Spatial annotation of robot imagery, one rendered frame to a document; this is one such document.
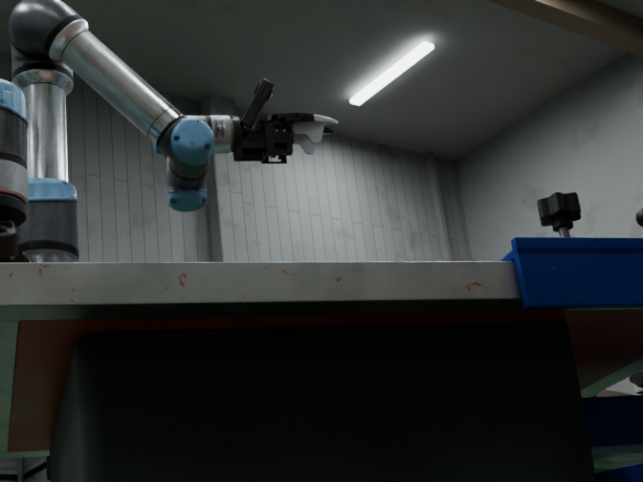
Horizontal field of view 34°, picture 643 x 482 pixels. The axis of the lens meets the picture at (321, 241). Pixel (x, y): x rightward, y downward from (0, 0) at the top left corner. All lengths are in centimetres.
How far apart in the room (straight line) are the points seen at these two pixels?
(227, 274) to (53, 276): 14
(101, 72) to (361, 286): 113
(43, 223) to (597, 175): 986
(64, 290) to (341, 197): 1064
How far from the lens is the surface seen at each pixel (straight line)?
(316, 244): 1101
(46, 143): 205
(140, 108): 195
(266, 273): 92
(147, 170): 1025
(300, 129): 211
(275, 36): 1007
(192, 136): 190
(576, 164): 1160
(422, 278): 96
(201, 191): 202
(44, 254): 178
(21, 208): 123
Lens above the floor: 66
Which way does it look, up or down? 22 degrees up
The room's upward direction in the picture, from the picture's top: 7 degrees counter-clockwise
